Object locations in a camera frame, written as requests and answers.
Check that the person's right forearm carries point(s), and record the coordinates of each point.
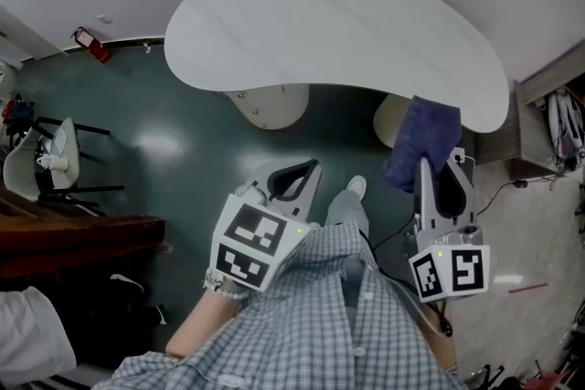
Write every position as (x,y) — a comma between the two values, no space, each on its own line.
(441,347)

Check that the person's grey trouser leg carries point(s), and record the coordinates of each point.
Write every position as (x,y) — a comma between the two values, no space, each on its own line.
(347,210)

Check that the grey wooden cabinet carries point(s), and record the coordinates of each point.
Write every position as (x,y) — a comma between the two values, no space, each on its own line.
(530,137)

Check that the black and white shoes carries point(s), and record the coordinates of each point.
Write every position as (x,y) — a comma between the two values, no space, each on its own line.
(137,297)

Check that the white fabric bundle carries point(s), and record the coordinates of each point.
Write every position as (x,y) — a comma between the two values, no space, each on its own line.
(32,333)

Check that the person's left forearm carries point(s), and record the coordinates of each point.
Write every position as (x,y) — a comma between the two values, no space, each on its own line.
(201,329)

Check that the white curved tabletop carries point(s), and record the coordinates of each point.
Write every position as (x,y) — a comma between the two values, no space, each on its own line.
(329,32)

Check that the red stick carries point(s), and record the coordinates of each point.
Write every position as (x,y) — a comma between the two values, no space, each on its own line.
(528,288)

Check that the beige table base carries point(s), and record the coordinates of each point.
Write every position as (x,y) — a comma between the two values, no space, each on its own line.
(272,105)
(388,123)

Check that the person's white shoe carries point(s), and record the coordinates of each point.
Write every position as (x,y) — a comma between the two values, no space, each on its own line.
(357,186)

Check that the red fire extinguisher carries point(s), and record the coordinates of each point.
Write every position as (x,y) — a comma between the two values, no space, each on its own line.
(91,45)

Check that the dark brown wooden furniture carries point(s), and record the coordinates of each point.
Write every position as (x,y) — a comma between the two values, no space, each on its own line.
(77,237)

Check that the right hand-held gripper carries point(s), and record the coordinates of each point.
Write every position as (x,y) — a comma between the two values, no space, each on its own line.
(450,269)

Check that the white chair with black legs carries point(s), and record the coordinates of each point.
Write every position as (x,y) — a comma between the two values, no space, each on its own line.
(27,169)

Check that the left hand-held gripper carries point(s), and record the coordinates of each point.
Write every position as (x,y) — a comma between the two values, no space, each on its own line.
(256,242)

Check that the dark blue cloth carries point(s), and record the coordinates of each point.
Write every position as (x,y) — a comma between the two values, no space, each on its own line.
(422,137)

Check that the checked shirt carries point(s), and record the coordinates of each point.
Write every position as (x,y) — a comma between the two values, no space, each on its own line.
(297,324)

